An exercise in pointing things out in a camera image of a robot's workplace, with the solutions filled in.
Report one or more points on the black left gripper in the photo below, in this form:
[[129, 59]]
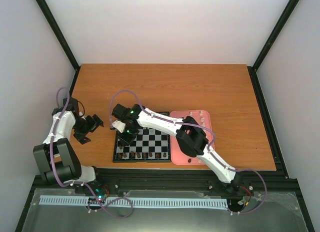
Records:
[[94, 125]]

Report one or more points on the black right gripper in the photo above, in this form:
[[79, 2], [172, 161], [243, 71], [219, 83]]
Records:
[[125, 141]]

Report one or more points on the black white chess board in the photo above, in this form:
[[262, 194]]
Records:
[[147, 141]]

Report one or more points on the black aluminium frame rail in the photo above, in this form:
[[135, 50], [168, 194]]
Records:
[[120, 181]]

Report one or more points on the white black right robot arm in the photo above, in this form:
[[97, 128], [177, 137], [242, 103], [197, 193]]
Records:
[[139, 117]]

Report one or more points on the light blue cable duct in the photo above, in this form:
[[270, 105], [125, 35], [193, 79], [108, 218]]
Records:
[[140, 203]]

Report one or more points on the pink plastic tray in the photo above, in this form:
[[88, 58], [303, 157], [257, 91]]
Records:
[[177, 156]]

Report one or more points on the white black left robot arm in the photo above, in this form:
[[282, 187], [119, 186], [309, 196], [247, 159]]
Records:
[[56, 159]]

